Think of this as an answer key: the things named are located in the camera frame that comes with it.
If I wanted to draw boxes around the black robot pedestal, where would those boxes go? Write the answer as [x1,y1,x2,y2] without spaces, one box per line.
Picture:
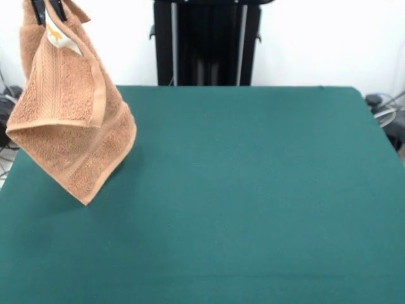
[148,0,263,87]

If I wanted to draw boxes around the dark green table cloth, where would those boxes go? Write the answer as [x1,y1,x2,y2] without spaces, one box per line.
[0,85,405,304]

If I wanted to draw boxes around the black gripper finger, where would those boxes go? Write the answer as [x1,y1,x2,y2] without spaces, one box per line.
[47,0,69,23]
[30,0,49,26]

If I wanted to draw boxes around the tan towel with white label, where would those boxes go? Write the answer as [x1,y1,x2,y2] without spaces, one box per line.
[5,0,137,206]

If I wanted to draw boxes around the black cable tangle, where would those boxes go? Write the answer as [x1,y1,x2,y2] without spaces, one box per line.
[0,93,25,153]

